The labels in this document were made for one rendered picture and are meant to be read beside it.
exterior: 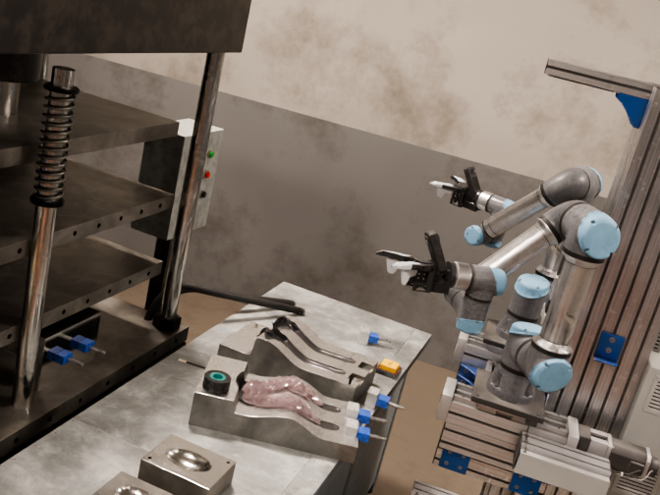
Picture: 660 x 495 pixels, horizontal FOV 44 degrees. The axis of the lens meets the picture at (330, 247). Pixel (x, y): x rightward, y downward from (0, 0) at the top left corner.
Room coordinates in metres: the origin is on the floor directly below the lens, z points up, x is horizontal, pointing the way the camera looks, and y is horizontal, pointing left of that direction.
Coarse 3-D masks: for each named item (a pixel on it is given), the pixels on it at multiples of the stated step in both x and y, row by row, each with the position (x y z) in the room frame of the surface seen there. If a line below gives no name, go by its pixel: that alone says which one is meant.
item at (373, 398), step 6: (372, 390) 2.51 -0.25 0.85; (378, 390) 2.52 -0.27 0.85; (366, 396) 2.49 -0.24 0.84; (372, 396) 2.49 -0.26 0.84; (378, 396) 2.51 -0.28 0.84; (384, 396) 2.52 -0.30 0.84; (366, 402) 2.49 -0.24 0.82; (372, 402) 2.49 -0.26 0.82; (378, 402) 2.49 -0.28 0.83; (384, 402) 2.48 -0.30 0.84; (390, 402) 2.50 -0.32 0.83; (372, 408) 2.49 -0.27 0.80; (384, 408) 2.48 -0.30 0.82; (402, 408) 2.49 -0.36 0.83
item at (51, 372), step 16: (64, 320) 2.27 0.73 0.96; (80, 320) 2.29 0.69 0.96; (96, 320) 2.37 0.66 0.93; (48, 336) 2.15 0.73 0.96; (64, 336) 2.21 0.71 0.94; (80, 336) 2.29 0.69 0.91; (96, 336) 2.38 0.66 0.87; (0, 352) 2.17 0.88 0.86; (16, 352) 2.15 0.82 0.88; (48, 352) 2.15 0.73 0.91; (80, 352) 2.30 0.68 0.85; (0, 368) 2.17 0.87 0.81; (48, 368) 2.16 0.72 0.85; (64, 368) 2.24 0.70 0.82; (48, 384) 2.17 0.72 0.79
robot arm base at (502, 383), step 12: (492, 372) 2.37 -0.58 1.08; (504, 372) 2.32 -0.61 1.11; (516, 372) 2.30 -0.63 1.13; (492, 384) 2.32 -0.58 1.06; (504, 384) 2.30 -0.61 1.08; (516, 384) 2.29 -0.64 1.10; (528, 384) 2.31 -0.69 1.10; (504, 396) 2.29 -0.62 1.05; (516, 396) 2.28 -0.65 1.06; (528, 396) 2.30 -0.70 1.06
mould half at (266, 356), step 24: (240, 336) 2.66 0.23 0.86; (264, 336) 2.55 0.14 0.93; (288, 336) 2.61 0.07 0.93; (312, 336) 2.72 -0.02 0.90; (264, 360) 2.52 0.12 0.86; (288, 360) 2.50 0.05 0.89; (336, 360) 2.60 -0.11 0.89; (360, 360) 2.64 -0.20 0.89; (312, 384) 2.47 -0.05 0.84; (336, 384) 2.45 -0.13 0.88; (360, 384) 2.49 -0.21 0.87
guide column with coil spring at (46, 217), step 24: (72, 72) 2.03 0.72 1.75; (48, 120) 2.02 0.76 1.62; (48, 144) 2.02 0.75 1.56; (48, 168) 2.02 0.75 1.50; (48, 192) 2.02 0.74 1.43; (48, 216) 2.02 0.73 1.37; (48, 240) 2.03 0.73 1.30; (48, 264) 2.04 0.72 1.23; (24, 312) 2.02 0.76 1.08; (24, 336) 2.02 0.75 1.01; (24, 360) 2.02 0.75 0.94; (24, 384) 2.02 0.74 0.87; (24, 408) 2.02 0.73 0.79
